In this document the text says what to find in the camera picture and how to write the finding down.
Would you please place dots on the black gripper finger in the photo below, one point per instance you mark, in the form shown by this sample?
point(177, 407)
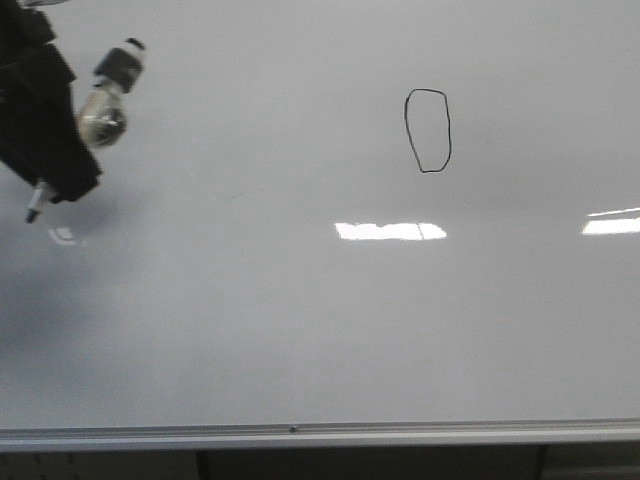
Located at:
point(39, 137)

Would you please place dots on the white glossy whiteboard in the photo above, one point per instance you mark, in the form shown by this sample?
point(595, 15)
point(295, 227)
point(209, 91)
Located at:
point(339, 211)

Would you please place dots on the dark panel below whiteboard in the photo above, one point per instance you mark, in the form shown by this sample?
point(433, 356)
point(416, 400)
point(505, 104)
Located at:
point(440, 462)

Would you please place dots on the aluminium whiteboard tray rail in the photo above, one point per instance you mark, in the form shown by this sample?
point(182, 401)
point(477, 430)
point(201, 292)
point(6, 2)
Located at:
point(317, 435)

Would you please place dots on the white black whiteboard marker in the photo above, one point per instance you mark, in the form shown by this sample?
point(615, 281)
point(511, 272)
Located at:
point(107, 100)

